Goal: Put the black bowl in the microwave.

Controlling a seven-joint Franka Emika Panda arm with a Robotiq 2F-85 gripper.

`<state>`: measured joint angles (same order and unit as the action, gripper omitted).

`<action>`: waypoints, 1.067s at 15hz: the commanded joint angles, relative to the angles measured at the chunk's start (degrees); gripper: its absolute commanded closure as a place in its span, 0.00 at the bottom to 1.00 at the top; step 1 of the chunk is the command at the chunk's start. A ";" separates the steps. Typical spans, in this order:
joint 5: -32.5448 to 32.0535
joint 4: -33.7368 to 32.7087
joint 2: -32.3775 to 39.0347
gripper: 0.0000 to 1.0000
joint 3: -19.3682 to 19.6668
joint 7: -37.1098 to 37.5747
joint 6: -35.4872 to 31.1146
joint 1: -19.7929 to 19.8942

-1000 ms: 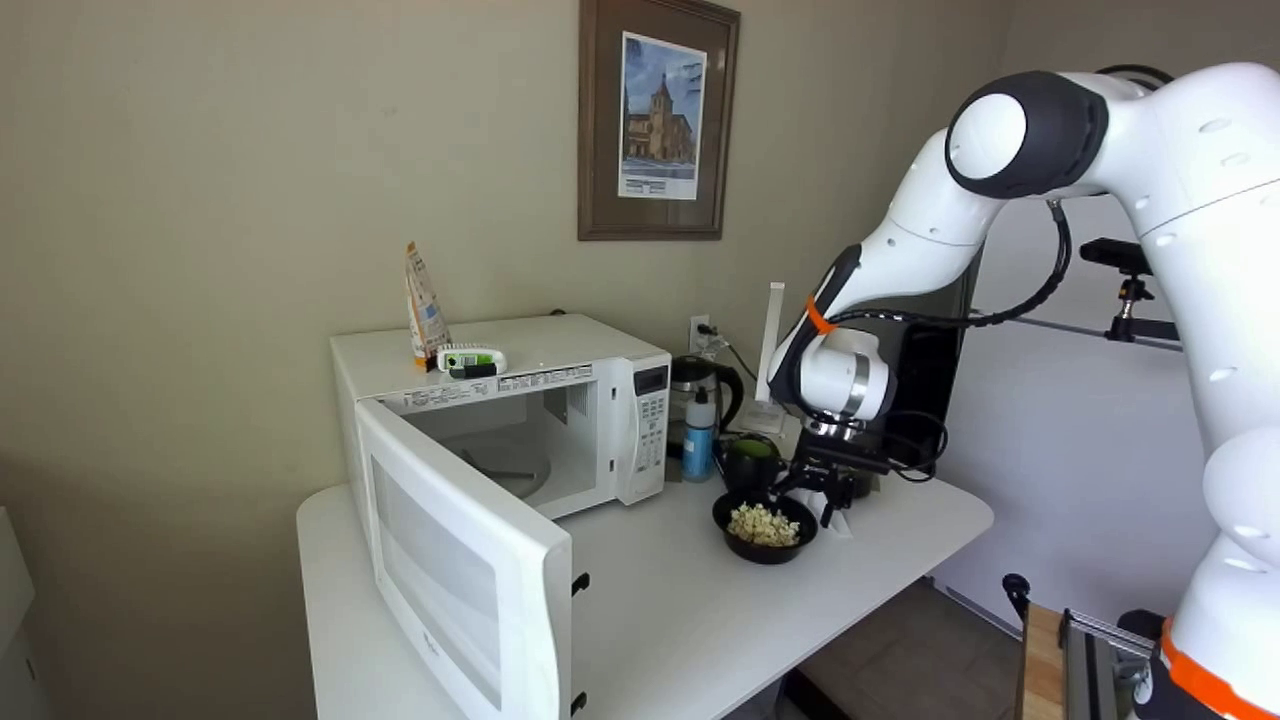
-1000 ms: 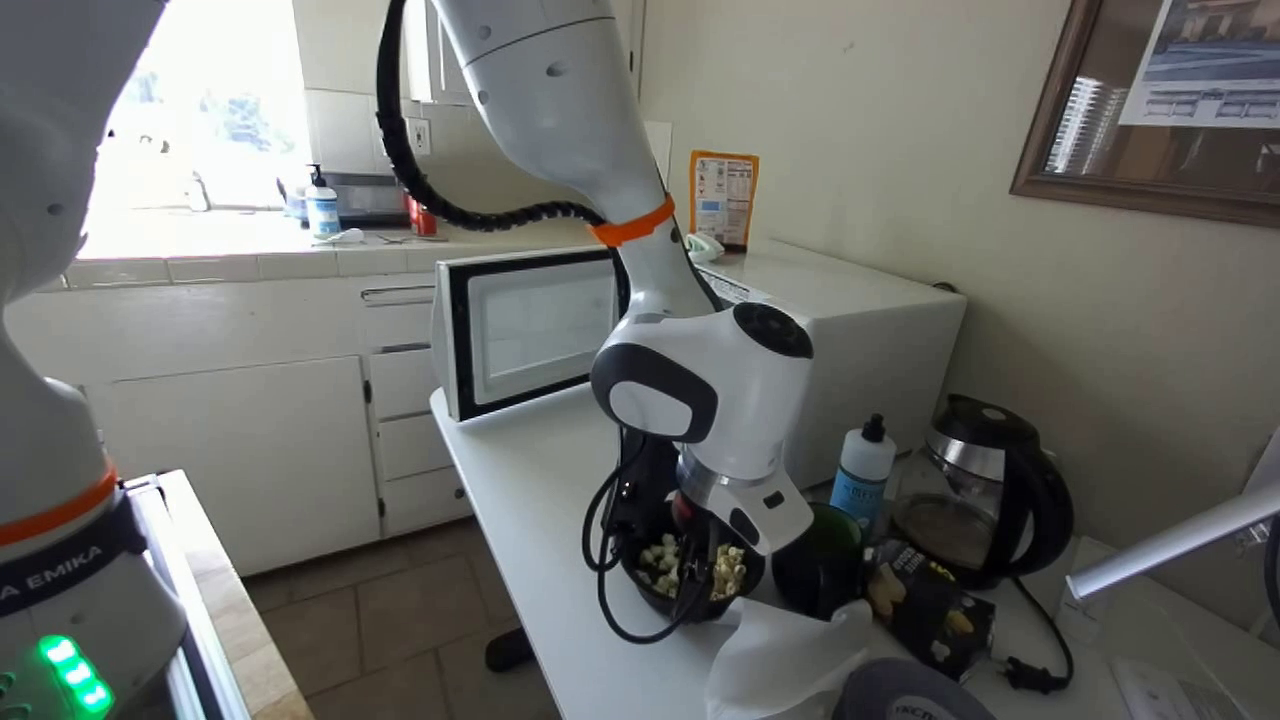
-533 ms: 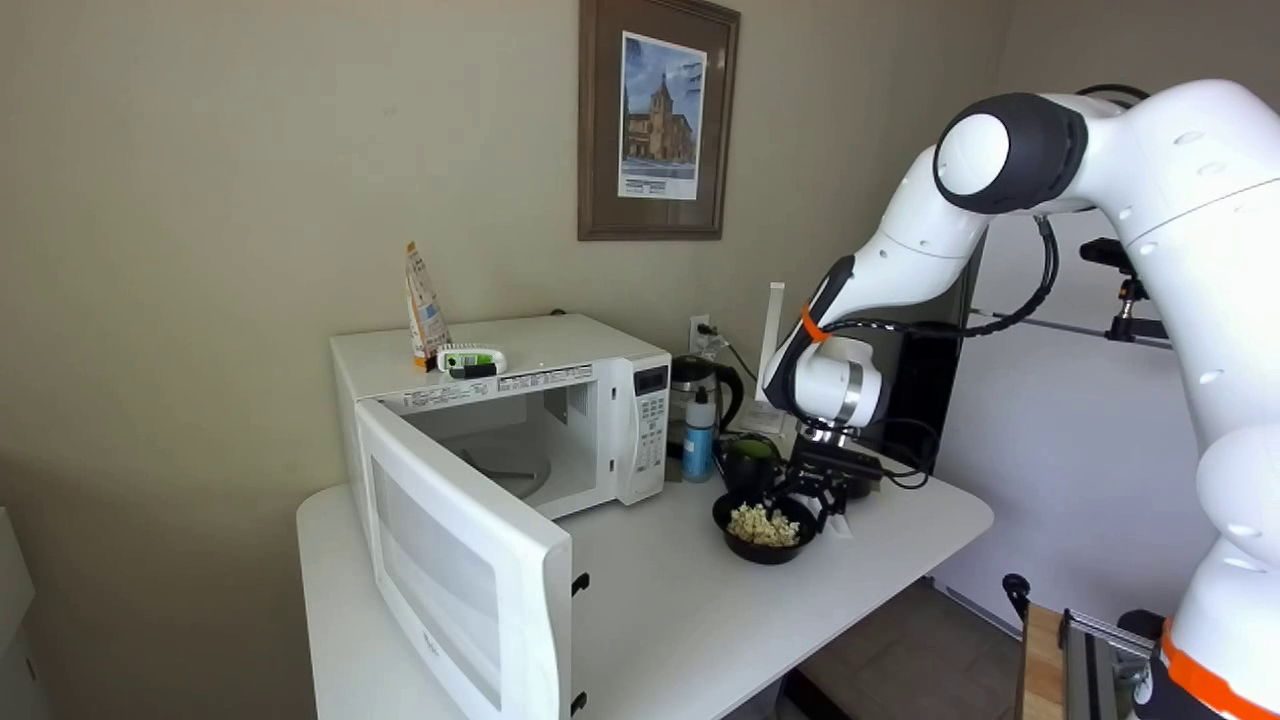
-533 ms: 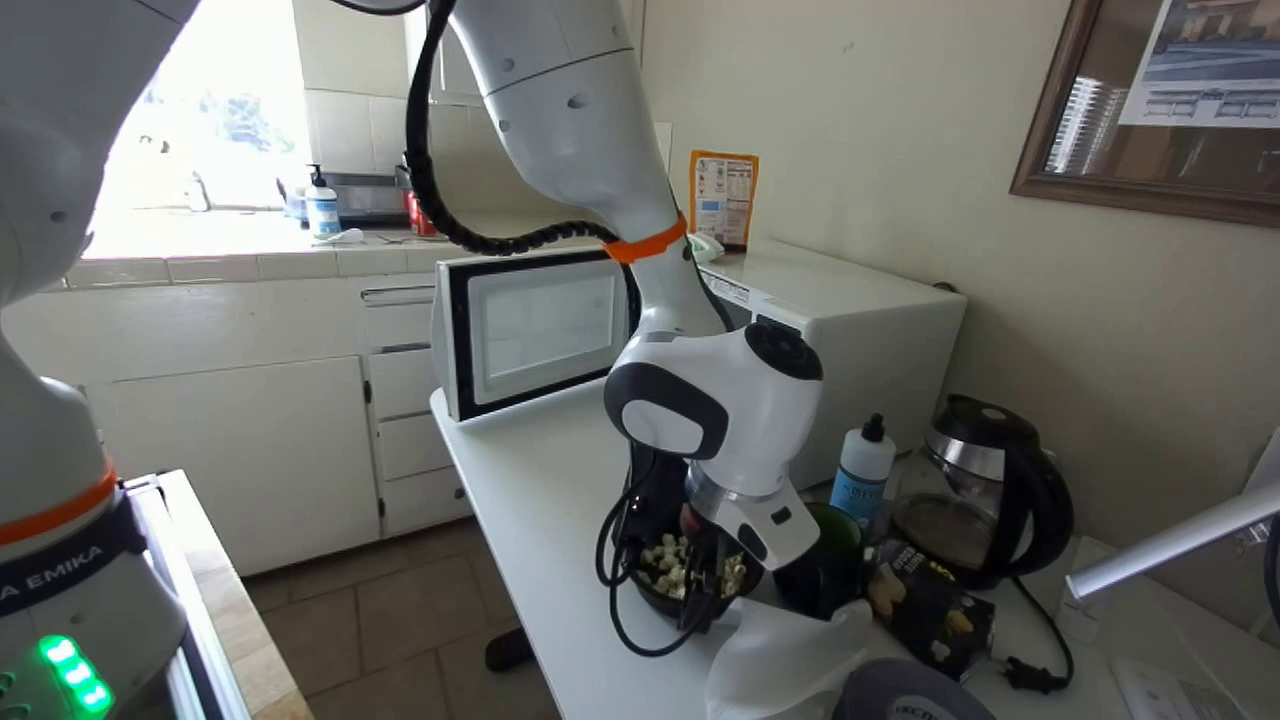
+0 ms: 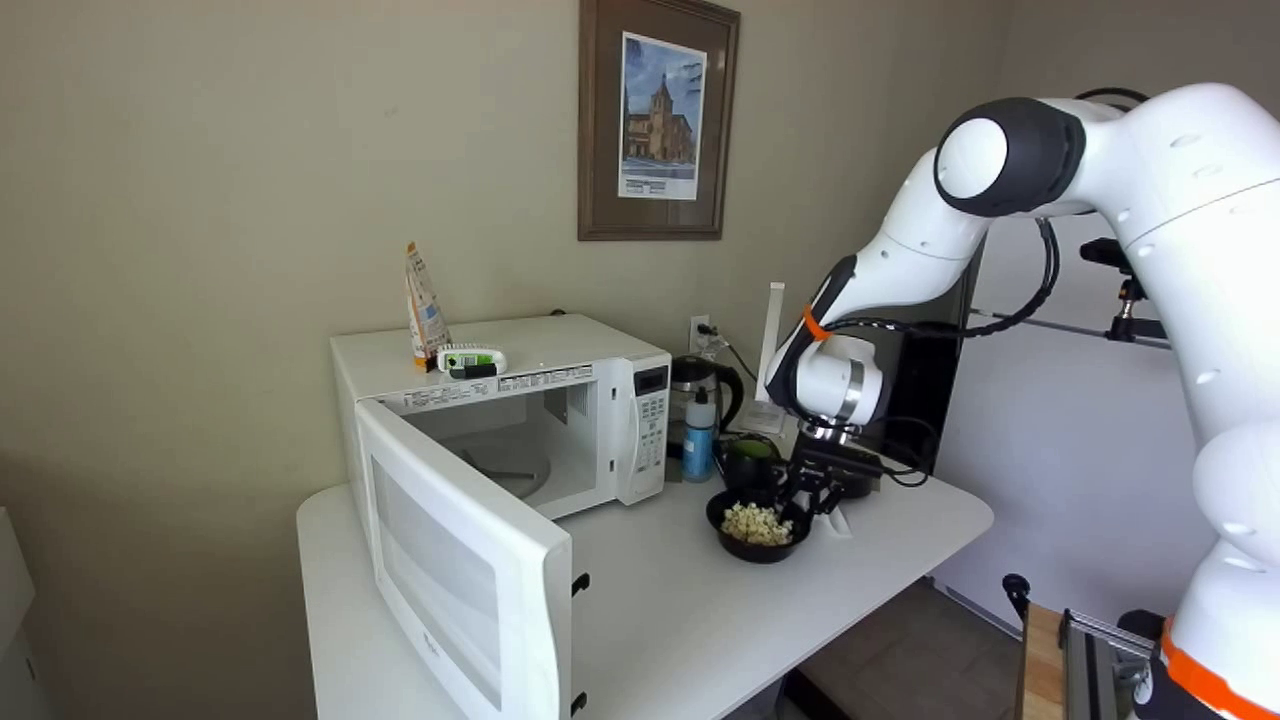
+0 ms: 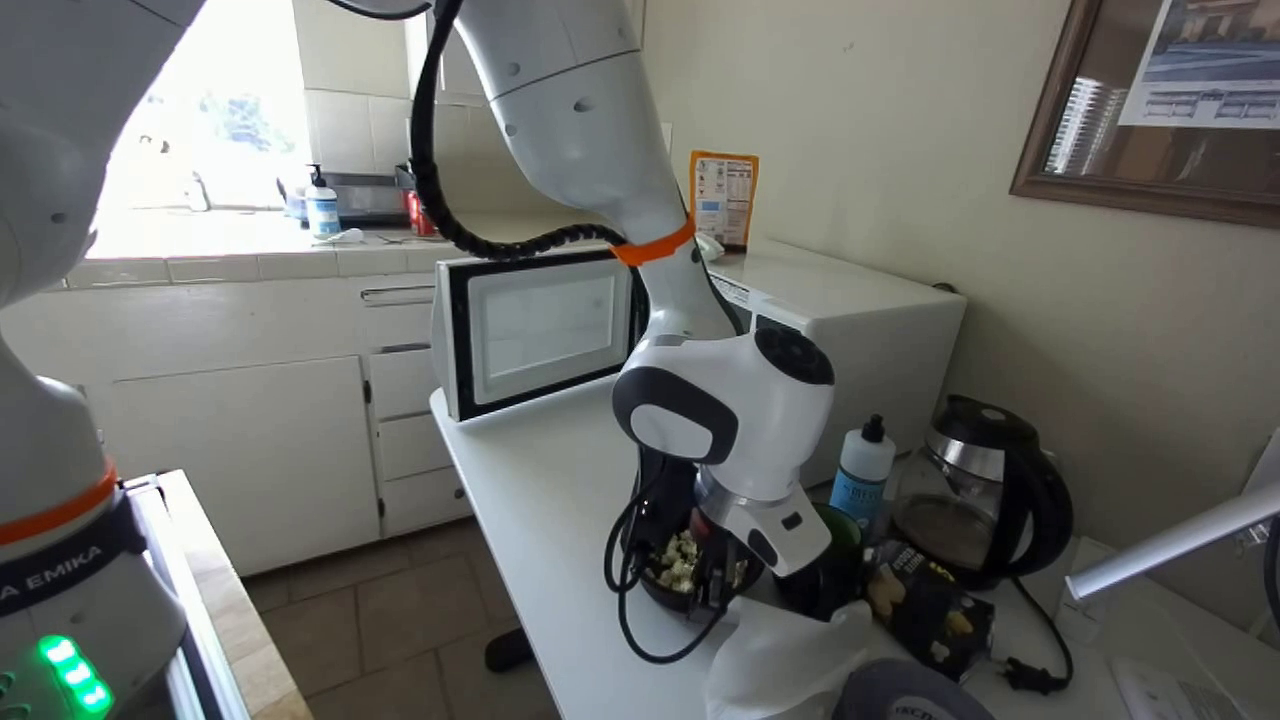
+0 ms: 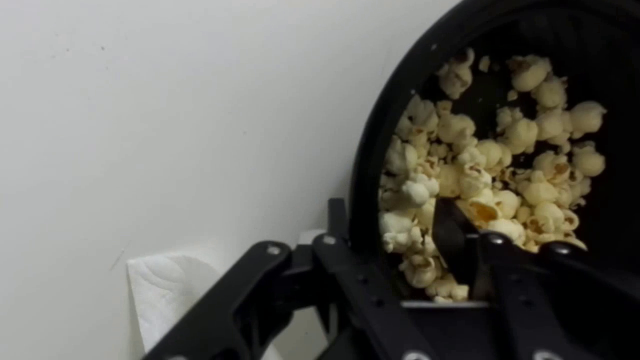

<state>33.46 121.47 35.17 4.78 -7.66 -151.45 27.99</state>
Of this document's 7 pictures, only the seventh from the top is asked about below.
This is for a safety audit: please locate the black bowl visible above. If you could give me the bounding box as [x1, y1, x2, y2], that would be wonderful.
[347, 0, 640, 311]

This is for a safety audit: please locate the white paper towel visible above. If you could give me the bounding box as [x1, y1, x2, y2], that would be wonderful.
[124, 228, 337, 360]

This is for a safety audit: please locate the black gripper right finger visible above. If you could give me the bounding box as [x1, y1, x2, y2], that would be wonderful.
[430, 199, 640, 360]

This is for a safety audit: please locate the popcorn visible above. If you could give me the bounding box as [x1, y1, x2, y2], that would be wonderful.
[377, 47, 611, 306]

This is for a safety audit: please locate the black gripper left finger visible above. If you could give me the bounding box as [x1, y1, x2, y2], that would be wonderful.
[142, 197, 432, 360]

